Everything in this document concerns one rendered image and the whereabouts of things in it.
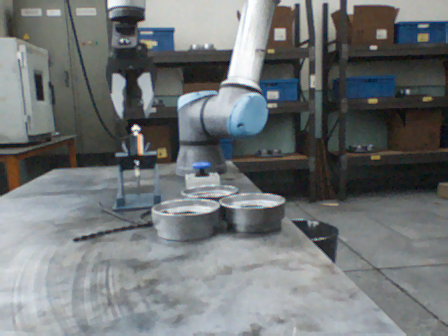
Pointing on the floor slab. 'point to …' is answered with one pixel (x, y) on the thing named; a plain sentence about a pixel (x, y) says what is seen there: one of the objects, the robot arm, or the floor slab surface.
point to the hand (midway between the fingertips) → (134, 112)
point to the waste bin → (320, 235)
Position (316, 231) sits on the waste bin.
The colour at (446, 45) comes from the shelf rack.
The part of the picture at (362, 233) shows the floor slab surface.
